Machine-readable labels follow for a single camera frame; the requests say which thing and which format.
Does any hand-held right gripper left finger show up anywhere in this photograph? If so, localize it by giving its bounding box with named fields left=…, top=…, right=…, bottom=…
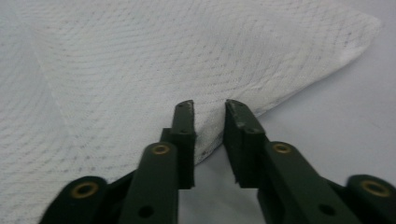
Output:
left=118, top=99, right=197, bottom=224

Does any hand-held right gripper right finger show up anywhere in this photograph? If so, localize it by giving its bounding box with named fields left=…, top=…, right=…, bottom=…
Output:
left=222, top=99, right=362, bottom=224

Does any white towel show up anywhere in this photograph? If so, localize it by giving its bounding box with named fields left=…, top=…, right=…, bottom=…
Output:
left=0, top=0, right=384, bottom=224

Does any white table cover sheet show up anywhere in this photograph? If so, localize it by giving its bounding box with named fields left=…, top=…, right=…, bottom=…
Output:
left=177, top=0, right=396, bottom=224

